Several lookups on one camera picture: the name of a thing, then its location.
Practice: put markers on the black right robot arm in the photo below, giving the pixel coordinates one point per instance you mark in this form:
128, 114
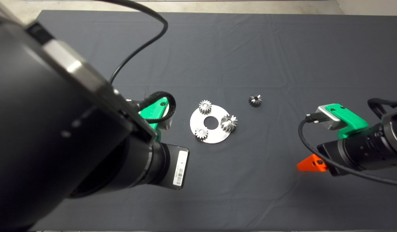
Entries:
378, 145

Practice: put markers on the green left wrist camera mount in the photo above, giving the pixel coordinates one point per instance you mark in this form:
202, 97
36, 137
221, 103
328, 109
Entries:
153, 111

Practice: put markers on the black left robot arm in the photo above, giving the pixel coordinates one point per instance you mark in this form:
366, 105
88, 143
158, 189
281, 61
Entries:
40, 129

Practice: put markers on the dark grey table cloth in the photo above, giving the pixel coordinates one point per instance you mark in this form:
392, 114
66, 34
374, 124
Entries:
250, 193

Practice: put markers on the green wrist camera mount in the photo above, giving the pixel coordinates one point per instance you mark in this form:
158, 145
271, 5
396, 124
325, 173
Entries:
153, 111
346, 120

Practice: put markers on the round metal plate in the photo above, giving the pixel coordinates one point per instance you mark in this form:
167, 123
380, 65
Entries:
214, 137

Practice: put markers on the green right wrist camera mount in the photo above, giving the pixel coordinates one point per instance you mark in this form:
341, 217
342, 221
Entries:
346, 120

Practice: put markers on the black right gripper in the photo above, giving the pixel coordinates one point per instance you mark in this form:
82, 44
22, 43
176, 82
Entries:
335, 158

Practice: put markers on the small dark steel gear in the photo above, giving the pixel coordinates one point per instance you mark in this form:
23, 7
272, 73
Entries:
255, 100

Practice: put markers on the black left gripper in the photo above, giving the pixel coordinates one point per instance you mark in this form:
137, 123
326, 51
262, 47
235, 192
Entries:
177, 167

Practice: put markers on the larger steel gear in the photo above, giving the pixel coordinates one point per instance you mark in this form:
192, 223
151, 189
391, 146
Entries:
229, 123

